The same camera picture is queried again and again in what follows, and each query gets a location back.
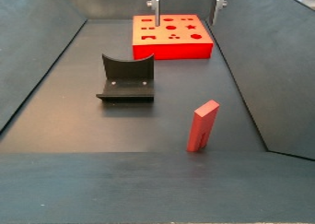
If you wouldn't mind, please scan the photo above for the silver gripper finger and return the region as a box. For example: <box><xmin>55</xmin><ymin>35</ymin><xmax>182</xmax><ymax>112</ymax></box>
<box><xmin>147</xmin><ymin>0</ymin><xmax>160</xmax><ymax>27</ymax></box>
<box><xmin>210</xmin><ymin>0</ymin><xmax>228</xmax><ymax>26</ymax></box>

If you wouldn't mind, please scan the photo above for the red double-square peg block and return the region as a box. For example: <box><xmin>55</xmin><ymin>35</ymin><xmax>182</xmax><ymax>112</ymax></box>
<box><xmin>187</xmin><ymin>100</ymin><xmax>219</xmax><ymax>152</ymax></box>

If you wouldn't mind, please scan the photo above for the red shape-sorting board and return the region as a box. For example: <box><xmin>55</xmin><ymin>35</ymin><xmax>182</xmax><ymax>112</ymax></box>
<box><xmin>132</xmin><ymin>14</ymin><xmax>214</xmax><ymax>60</ymax></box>

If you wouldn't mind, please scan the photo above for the black curved holder bracket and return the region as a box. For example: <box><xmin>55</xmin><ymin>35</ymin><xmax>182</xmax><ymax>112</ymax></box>
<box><xmin>96</xmin><ymin>55</ymin><xmax>155</xmax><ymax>101</ymax></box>

